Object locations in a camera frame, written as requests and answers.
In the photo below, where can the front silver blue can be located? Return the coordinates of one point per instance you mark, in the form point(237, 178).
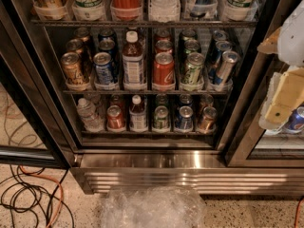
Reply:
point(228, 60)

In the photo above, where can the rear silver blue can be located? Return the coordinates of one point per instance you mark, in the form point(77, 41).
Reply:
point(219, 35)

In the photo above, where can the red cola can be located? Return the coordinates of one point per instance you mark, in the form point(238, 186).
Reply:
point(164, 46)
point(162, 34)
point(163, 69)

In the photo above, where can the crumpled clear plastic wrap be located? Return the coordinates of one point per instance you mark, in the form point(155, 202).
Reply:
point(153, 207)

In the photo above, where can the rear gold soda can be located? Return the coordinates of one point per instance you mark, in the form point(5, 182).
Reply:
point(83, 34)

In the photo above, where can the lower gold soda can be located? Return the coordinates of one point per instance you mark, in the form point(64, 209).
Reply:
point(207, 118)

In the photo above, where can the front red cola can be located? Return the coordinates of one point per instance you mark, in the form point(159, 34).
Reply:
point(163, 69)

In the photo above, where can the rear blue pepsi can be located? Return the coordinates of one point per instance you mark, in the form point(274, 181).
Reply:
point(107, 34)

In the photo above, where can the clear water bottle lower shelf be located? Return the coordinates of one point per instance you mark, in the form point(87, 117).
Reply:
point(89, 116)

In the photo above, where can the front gold soda can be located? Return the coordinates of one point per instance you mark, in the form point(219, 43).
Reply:
point(71, 64)

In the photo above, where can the lower blue soda can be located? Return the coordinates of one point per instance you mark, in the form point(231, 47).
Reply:
point(184, 120)

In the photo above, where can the gold soda can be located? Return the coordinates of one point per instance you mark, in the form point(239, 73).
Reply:
point(83, 34)
point(71, 64)
point(207, 118)
point(76, 45)

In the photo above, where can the front blue pepsi can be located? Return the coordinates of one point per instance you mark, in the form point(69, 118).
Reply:
point(104, 68)

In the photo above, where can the lower brown tea bottle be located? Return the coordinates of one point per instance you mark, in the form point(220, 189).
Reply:
point(138, 121)

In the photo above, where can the green soda can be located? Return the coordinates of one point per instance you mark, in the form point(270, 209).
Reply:
point(192, 68)
point(190, 46)
point(161, 117)
point(187, 34)

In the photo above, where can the rear red cola can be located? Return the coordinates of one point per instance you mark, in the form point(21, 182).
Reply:
point(162, 34)

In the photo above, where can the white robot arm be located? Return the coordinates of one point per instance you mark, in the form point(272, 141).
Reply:
point(290, 45)

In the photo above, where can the silver blue can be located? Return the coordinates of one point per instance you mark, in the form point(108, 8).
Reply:
point(218, 49)
point(228, 60)
point(219, 35)

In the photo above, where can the lower red soda can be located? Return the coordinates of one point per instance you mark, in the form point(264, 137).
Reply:
point(115, 117)

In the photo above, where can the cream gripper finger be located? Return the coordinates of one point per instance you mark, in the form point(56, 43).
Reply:
point(285, 94)
point(269, 45)

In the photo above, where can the blue can right compartment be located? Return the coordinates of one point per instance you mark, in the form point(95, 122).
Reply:
point(295, 123)

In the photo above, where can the brown iced tea bottle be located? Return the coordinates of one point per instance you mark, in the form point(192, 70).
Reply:
point(133, 59)

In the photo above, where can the blue pepsi can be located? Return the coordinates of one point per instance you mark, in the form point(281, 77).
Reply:
point(104, 68)
point(108, 46)
point(107, 34)

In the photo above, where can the top red cola bottle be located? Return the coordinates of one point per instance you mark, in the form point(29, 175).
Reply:
point(127, 9)

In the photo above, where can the stainless steel display fridge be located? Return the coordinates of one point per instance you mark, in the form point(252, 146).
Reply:
point(236, 156)

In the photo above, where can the top clear water bottle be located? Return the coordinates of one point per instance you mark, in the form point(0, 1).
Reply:
point(164, 10)

